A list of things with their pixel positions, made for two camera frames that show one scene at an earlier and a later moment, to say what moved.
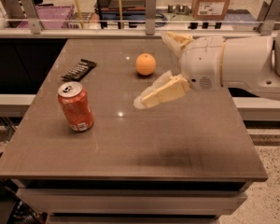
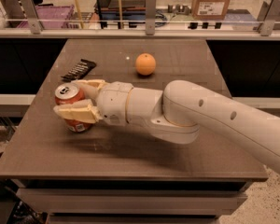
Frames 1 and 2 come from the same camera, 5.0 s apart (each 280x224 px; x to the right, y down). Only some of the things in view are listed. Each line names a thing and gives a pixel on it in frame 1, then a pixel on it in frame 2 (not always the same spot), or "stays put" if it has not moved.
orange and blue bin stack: (133, 2) stays put
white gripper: (203, 63) to (113, 103)
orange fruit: (146, 63) stays put
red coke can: (77, 105) stays put
